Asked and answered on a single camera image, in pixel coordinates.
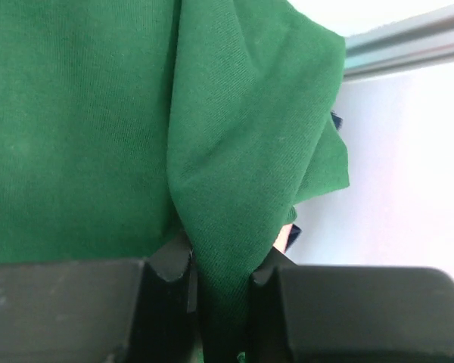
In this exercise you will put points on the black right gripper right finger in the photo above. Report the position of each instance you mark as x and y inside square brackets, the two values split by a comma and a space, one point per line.
[311, 313]

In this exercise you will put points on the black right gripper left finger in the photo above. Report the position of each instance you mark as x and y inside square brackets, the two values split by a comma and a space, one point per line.
[104, 310]

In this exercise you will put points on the green t shirt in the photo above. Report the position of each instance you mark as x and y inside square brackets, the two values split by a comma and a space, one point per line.
[125, 123]

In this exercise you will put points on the folded coral t shirt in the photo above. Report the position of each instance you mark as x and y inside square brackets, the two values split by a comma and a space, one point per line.
[281, 241]

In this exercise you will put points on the folded navy t shirt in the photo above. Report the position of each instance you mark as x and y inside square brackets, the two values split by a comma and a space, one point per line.
[295, 231]

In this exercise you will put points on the right aluminium corner post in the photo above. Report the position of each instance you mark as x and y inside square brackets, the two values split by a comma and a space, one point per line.
[420, 41]

